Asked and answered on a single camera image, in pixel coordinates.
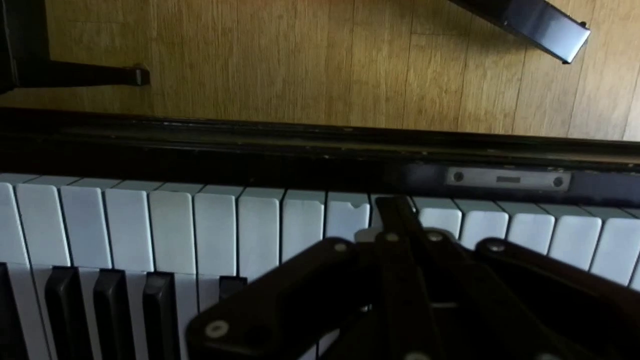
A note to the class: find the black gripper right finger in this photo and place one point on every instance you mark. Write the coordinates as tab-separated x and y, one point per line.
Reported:
532	301

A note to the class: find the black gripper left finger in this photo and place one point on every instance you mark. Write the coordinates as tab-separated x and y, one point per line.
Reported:
301	293

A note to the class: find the black and white keyboard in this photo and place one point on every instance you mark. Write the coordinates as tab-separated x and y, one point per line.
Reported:
221	226

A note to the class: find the silver piano lock plate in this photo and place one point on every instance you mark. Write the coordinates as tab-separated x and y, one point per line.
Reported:
506	178

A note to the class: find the black stand leg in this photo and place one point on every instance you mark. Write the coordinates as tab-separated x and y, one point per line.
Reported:
532	23

